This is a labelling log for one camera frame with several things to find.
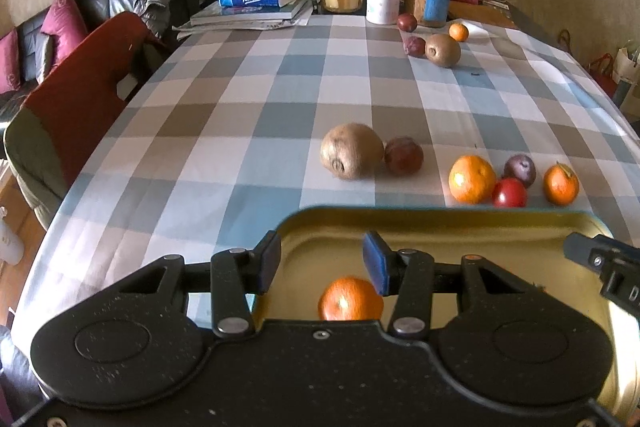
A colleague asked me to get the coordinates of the white shopping bag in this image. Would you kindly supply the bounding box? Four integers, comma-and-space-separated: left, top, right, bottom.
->
614, 47, 640, 85

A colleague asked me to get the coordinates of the red chair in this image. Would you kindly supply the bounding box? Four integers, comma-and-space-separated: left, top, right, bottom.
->
4, 11, 168, 230

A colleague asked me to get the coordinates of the stack of books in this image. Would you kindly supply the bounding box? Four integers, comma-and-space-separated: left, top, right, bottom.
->
190, 0, 313, 26

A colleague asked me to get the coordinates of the large mandarin orange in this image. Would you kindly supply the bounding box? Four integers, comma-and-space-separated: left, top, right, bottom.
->
448, 155, 497, 206

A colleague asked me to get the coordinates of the red shopping bag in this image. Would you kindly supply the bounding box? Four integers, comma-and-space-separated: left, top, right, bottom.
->
587, 53, 621, 98

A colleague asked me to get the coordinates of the dark red wrinkled plum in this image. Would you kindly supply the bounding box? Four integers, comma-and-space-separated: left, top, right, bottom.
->
384, 136, 425, 176

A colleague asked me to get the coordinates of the golden metal tin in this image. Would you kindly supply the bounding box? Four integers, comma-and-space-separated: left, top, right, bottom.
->
250, 206, 640, 427

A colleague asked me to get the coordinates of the wooden cutting board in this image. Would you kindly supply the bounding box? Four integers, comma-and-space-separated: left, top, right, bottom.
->
447, 1, 518, 30

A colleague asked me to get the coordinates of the stack of papers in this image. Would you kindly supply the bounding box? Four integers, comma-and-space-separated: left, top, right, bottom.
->
172, 14, 311, 38

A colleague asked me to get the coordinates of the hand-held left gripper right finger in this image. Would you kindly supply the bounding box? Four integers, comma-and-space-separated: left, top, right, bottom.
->
363, 231, 530, 341

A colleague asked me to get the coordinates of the large brown kiwi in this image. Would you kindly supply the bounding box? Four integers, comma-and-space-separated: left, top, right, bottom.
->
320, 123, 385, 180

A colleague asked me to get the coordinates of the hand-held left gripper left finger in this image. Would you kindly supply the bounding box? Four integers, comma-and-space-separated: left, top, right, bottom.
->
119, 231, 282, 341

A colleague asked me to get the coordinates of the checked tablecloth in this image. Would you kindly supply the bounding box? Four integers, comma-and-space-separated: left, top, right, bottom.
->
10, 12, 640, 358

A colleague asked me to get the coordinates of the large magenta pillow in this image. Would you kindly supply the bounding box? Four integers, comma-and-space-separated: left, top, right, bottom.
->
40, 0, 90, 68

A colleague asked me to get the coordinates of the bright red plum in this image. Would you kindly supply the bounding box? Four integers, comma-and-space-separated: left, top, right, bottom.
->
491, 177, 529, 208

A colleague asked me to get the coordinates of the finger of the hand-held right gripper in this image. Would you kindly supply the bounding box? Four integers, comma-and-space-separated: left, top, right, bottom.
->
562, 232, 617, 280

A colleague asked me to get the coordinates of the mandarin orange with stem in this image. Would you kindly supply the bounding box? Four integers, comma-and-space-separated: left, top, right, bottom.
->
543, 162, 580, 206

